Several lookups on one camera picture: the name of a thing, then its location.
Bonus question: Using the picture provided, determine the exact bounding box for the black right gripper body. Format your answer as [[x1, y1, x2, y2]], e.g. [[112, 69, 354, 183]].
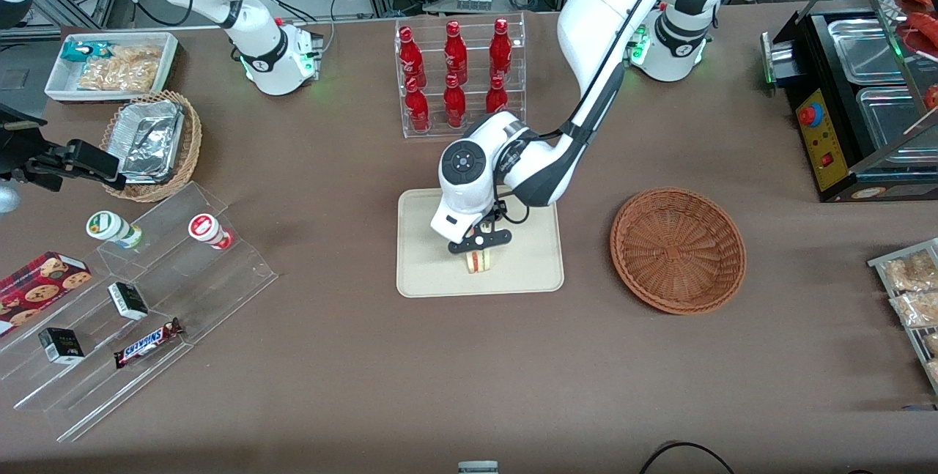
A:
[[0, 103, 49, 183]]

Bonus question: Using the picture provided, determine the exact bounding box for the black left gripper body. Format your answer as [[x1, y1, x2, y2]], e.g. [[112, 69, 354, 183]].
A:
[[476, 199, 512, 238]]

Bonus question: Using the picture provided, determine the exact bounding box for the beige plastic tray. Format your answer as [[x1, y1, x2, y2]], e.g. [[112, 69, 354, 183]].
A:
[[396, 185, 566, 299]]

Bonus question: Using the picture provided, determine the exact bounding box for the light wicker basket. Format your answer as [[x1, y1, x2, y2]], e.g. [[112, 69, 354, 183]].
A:
[[100, 89, 204, 204]]

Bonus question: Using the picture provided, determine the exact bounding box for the brown wicker basket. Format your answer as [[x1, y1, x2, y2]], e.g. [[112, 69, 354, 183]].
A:
[[610, 188, 748, 316]]

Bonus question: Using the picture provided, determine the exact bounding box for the grey tray with snack bags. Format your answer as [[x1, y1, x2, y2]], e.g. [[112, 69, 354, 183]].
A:
[[868, 238, 938, 396]]

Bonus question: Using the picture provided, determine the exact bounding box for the stack of foil containers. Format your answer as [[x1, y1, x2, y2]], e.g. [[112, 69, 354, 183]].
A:
[[117, 99, 186, 184]]

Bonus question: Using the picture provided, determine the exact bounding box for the green lid drink cup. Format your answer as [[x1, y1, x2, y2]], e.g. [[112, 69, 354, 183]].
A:
[[86, 210, 144, 251]]

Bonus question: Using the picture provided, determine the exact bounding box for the white rectangular snack bin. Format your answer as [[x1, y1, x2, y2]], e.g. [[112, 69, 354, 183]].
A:
[[44, 32, 180, 104]]

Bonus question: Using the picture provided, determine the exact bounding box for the clear bag of crackers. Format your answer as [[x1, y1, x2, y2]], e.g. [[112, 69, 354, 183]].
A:
[[76, 45, 164, 93]]

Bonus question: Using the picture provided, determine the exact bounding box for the red cookie box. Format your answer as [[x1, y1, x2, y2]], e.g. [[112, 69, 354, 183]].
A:
[[0, 251, 94, 338]]

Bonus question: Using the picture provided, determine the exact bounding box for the teal snack packet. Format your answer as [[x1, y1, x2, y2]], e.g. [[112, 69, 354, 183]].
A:
[[60, 40, 115, 64]]

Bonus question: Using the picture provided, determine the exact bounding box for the red soda bottle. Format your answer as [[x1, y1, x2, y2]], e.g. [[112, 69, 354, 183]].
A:
[[398, 26, 426, 88], [405, 77, 432, 133], [485, 76, 510, 116], [443, 73, 468, 130], [444, 20, 469, 85], [489, 18, 514, 81]]

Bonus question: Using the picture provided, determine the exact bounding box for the red lid drink cup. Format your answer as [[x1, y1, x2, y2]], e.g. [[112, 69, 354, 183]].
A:
[[188, 213, 236, 251]]

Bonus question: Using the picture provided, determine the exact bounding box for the small black box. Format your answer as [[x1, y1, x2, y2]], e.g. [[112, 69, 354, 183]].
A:
[[38, 327, 86, 366], [108, 281, 150, 322]]

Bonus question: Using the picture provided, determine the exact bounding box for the clear acrylic bottle rack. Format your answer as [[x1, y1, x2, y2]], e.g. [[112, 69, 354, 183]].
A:
[[394, 12, 528, 140]]

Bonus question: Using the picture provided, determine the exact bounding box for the clear acrylic tiered stand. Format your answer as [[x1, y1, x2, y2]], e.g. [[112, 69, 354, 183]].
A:
[[0, 181, 280, 444]]

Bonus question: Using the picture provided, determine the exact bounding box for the snickers chocolate bar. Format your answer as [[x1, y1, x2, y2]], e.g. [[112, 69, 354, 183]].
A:
[[114, 317, 185, 370]]

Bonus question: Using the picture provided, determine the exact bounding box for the black food warmer cabinet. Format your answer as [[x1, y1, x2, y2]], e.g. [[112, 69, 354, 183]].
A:
[[760, 0, 938, 204]]

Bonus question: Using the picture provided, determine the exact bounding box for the steel warmer pan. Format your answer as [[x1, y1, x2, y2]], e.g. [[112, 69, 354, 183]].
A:
[[855, 86, 938, 169], [827, 17, 908, 86]]

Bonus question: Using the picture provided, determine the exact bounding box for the clear bag of fried snacks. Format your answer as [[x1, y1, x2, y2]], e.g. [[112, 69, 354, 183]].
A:
[[890, 291, 938, 329], [882, 250, 938, 292]]

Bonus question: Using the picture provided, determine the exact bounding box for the red fried food piece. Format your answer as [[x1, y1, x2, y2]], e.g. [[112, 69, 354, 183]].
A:
[[907, 12, 938, 59]]

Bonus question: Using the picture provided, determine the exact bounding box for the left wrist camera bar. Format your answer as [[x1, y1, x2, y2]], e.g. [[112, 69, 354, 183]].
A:
[[448, 229, 513, 255]]

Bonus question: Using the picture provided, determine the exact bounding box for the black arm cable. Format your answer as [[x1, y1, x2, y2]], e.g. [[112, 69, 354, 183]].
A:
[[492, 0, 679, 227]]

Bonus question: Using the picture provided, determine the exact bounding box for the black cable loop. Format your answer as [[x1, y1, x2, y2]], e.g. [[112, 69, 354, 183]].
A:
[[638, 442, 738, 474]]

